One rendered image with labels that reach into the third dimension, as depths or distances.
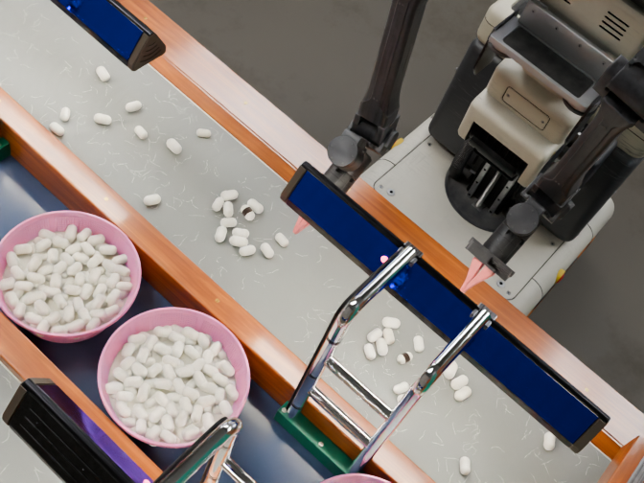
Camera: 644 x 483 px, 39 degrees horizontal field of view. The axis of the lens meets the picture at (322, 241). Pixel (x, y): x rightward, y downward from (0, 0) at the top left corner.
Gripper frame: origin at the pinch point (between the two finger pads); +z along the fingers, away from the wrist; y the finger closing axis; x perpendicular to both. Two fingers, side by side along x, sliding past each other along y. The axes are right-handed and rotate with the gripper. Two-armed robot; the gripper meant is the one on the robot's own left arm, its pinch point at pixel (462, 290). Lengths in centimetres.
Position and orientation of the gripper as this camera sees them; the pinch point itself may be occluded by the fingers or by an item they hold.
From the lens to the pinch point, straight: 174.3
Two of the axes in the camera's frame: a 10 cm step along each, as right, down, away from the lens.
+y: 7.3, 6.5, -2.1
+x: 2.3, 0.6, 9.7
